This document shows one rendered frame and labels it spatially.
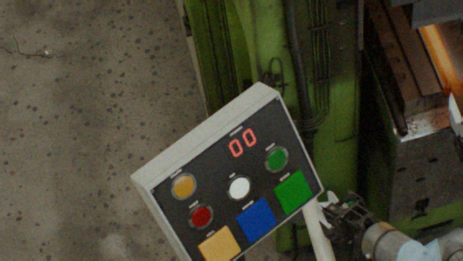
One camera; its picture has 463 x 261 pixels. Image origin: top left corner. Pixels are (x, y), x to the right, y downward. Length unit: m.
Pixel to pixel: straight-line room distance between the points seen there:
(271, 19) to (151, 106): 1.42
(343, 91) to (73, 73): 1.42
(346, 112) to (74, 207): 1.16
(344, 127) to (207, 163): 0.67
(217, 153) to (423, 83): 0.56
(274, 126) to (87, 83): 1.61
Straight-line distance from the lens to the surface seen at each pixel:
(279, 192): 2.22
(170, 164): 2.10
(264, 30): 2.25
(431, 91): 2.40
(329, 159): 2.82
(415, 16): 2.12
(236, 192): 2.17
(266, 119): 2.15
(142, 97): 3.61
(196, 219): 2.14
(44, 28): 3.88
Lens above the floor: 3.02
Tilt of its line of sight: 60 degrees down
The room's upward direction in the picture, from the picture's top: 11 degrees counter-clockwise
